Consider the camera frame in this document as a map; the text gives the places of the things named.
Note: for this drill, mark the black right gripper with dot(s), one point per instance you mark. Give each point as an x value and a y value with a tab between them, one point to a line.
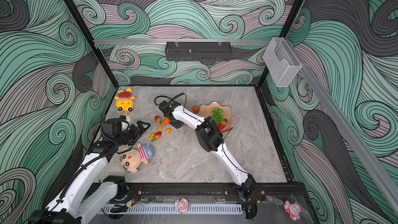
175	125

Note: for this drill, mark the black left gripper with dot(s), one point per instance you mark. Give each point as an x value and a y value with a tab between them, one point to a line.
137	134

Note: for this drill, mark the green grape bunch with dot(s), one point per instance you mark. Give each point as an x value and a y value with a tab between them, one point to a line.
217	115

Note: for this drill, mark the red strawberry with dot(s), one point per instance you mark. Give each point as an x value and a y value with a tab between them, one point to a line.
158	119
222	126
156	136

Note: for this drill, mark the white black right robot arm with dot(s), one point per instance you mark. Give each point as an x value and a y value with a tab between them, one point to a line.
210	138

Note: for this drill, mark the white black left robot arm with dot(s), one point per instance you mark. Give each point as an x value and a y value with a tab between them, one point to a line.
72	206

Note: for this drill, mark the pink scalloped fruit bowl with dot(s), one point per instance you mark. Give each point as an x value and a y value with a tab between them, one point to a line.
229	119

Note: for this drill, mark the boy doll plush toy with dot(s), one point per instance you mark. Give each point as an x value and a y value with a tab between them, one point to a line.
132	159

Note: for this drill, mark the yellow cow plush toy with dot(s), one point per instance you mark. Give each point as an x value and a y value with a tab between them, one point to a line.
124	101

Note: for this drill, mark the pink white chopper figurine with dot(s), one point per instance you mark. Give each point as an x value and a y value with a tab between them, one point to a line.
181	205

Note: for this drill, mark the pink melody figurine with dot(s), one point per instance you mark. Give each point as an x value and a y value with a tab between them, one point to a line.
293	209

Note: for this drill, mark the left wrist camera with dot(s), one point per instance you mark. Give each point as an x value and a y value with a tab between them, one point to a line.
114	126

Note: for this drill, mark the black wall tray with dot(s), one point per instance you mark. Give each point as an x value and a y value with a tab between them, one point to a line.
203	51

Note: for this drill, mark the white slotted cable duct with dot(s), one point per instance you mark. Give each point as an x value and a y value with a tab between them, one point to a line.
193	209

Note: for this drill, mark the clear acrylic wall box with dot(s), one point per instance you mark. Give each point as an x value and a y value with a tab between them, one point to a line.
282	61

